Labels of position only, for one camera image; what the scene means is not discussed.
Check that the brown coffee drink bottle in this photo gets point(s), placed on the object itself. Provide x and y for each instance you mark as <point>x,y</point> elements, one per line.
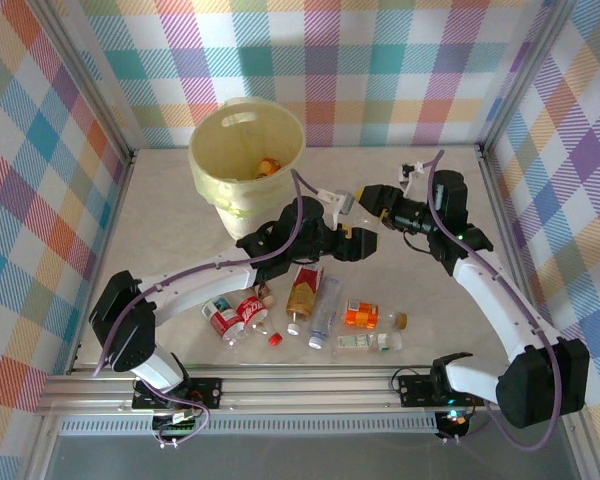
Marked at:
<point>265,295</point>

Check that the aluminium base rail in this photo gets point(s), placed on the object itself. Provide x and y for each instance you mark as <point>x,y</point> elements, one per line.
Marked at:
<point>305,395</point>

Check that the round bin with yellow liner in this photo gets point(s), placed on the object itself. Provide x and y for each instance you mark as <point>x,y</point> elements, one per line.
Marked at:
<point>230,145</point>

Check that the aluminium frame side rail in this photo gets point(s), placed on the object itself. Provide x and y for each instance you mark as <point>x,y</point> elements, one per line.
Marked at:
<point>112,225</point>
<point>491,182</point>

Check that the red cola bottle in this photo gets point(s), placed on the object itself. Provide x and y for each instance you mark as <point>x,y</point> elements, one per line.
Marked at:
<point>250,311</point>

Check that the small lit circuit board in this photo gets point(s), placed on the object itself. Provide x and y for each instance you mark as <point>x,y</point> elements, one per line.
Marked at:
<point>452,417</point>

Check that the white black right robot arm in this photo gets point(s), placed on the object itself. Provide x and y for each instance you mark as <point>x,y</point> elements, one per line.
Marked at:
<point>500,305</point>

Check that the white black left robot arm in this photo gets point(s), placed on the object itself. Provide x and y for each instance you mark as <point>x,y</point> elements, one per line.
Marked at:
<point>200,287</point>

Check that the green white label bottle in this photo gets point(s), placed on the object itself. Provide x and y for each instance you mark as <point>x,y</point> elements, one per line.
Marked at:
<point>355,341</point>

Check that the clear ribbed water bottle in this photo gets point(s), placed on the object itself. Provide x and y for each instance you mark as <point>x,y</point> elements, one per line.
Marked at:
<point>326,310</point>

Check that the red gold label bottle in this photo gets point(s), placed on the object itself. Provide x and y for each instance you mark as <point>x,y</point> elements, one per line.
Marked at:
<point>305,292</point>

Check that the white label red cap bottle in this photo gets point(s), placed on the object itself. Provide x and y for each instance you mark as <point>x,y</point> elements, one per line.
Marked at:
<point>220,310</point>

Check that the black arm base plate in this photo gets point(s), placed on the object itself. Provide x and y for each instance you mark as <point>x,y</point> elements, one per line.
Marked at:
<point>207,392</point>
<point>415,390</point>

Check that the orange label bottle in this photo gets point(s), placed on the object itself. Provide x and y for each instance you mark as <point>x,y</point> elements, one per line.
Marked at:
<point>362,314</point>

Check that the yellow black juice bottle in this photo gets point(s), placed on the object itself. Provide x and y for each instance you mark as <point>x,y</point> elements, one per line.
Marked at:
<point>269,167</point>

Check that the aluminium frame post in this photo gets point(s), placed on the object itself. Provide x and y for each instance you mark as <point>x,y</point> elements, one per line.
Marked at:
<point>87,75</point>
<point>525,75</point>

